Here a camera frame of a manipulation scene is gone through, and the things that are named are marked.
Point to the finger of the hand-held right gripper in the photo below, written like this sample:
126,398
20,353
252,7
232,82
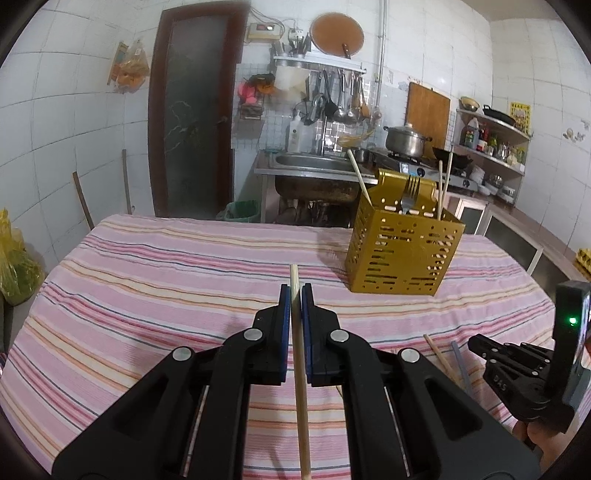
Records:
538,351
482,346

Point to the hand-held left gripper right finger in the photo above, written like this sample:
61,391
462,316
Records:
307,323

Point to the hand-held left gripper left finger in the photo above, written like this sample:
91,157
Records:
285,323

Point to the light blue plastic spoon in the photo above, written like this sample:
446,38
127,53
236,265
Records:
461,367

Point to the yellow perforated utensil holder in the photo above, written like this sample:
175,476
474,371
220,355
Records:
401,263

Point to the row of hanging kitchen utensils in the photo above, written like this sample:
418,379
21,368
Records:
341,99

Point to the person's right hand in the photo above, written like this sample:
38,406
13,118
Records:
549,443

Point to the egg tray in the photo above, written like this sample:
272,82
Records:
584,261

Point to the kitchen counter cabinet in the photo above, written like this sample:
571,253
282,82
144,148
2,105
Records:
512,244

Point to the green bin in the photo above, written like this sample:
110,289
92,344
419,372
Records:
240,211

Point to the pink striped tablecloth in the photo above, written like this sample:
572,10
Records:
161,286

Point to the steel sink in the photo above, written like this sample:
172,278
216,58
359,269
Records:
300,161

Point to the stack of white bowls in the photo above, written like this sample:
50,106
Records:
494,184

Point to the steel gas stove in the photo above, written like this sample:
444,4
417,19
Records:
461,181

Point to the small metal pot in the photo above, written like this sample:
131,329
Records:
363,155

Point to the white dish soap bottle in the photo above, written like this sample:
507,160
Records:
295,136

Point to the metal corner shelf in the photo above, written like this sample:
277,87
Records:
489,157

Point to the black wok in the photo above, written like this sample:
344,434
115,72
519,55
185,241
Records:
455,158

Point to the yellow skimmer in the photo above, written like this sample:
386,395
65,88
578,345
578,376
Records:
358,137

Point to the row of condiment bottles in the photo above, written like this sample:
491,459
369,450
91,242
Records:
501,147

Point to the steel cooking pot with lid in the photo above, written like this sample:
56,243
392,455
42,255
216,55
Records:
406,143

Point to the large dark sauce bottle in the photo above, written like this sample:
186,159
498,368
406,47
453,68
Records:
471,134

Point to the wooden stick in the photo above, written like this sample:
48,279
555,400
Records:
127,182
83,201

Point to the brown frosted glass door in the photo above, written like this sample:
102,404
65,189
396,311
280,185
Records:
194,115

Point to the black pan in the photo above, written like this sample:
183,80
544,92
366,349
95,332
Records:
501,116

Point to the pink and orange dish cloths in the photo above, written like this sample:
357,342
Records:
254,87

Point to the rectangular wooden cutting board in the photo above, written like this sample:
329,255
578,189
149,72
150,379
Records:
427,110

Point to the white hanging cloth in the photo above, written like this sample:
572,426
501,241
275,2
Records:
291,78

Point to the yellow plastic bag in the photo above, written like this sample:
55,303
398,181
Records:
16,267

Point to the round wooden lid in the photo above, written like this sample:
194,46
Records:
334,34

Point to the beige control box with display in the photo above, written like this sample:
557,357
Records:
265,32

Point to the hanging bag of oranges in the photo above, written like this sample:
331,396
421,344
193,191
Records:
134,64

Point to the white wall hook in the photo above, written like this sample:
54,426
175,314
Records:
572,134

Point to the yellow wall poster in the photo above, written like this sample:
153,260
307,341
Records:
521,115

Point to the metal wall rack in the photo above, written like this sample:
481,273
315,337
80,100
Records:
318,62

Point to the grey wall pipe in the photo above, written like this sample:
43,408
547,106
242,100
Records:
382,37

